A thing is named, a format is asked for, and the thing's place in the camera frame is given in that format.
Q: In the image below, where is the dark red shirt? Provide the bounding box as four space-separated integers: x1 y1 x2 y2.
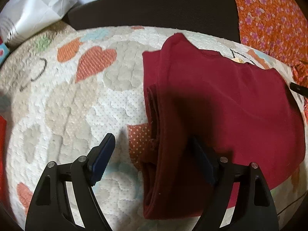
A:
138 33 305 219

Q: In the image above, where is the orange floral fabric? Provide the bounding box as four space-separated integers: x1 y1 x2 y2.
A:
235 0 307 87

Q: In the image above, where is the red shiny plastic bag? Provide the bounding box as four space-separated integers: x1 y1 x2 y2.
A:
0 116 7 203

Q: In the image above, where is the heart patterned quilt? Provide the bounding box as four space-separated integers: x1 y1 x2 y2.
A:
0 20 308 231

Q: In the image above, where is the light blue dotted box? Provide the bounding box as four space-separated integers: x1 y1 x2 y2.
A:
0 41 10 65

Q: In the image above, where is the white paper bag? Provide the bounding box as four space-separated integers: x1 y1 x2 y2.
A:
1 0 77 47

